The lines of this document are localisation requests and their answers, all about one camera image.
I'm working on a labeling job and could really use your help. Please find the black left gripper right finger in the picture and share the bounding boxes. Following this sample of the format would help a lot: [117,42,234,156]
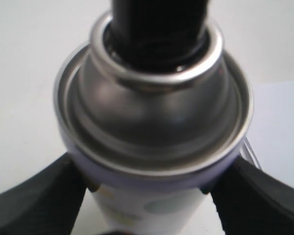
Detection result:
[200,157,294,235]

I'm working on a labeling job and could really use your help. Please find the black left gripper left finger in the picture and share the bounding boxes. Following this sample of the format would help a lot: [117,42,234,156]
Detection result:
[0,153,86,235]

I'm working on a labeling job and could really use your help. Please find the white spray paint can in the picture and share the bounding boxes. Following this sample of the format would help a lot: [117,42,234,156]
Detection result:
[53,0,254,235]

